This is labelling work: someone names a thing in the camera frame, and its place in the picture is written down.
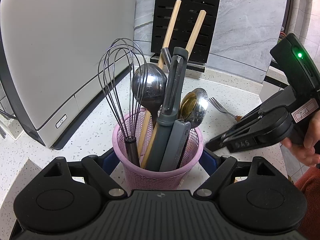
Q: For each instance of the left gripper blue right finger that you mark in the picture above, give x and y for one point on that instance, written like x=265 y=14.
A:
x=208 y=163

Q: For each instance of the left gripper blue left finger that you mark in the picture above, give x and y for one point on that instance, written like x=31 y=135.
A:
x=109 y=161

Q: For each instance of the wooden chopstick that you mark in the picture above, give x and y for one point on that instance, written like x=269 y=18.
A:
x=165 y=44
x=195 y=35

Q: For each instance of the pink mesh utensil cup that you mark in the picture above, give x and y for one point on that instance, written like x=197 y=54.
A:
x=141 y=179

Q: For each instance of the wooden handled fork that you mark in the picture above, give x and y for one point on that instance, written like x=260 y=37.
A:
x=222 y=109

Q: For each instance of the dark grey peeler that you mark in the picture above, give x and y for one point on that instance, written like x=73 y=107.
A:
x=169 y=112

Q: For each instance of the gold spoon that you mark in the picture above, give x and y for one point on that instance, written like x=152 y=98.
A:
x=188 y=104

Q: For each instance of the steel spoon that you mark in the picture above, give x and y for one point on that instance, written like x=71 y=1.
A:
x=197 y=115

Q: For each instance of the large steel ladle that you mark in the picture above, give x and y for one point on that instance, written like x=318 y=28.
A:
x=148 y=87

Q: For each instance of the wire whisk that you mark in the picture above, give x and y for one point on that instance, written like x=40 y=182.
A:
x=122 y=78

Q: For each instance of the red sleeve forearm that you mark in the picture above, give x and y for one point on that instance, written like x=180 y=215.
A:
x=308 y=184

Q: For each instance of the person's right hand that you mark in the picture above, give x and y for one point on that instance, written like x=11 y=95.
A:
x=306 y=154

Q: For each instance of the white countertop appliance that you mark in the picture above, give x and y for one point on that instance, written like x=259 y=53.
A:
x=50 y=51

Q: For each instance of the black slotted knife block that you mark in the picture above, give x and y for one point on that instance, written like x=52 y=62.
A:
x=185 y=21

